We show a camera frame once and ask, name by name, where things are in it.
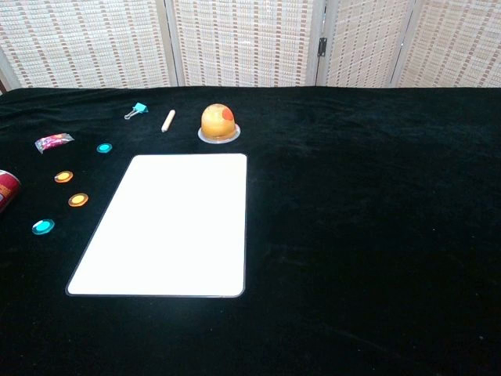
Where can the white rectangular board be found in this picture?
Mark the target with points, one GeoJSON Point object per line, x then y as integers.
{"type": "Point", "coordinates": [172, 223]}

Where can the orange fruit jelly cup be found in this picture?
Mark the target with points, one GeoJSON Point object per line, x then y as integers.
{"type": "Point", "coordinates": [218, 121]}

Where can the black velvet tablecloth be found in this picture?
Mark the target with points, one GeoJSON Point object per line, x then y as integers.
{"type": "Point", "coordinates": [352, 203]}

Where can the short wooden stick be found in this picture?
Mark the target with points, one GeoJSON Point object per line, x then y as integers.
{"type": "Point", "coordinates": [168, 120]}

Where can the blue binder clip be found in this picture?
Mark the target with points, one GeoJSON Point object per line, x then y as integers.
{"type": "Point", "coordinates": [139, 108]}

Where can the woven bamboo folding screen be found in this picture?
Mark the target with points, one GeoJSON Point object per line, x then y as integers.
{"type": "Point", "coordinates": [242, 39]}

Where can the pink candy wrapper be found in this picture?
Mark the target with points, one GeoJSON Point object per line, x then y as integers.
{"type": "Point", "coordinates": [52, 142]}

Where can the red drink can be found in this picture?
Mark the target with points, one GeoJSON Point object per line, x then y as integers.
{"type": "Point", "coordinates": [6, 192]}

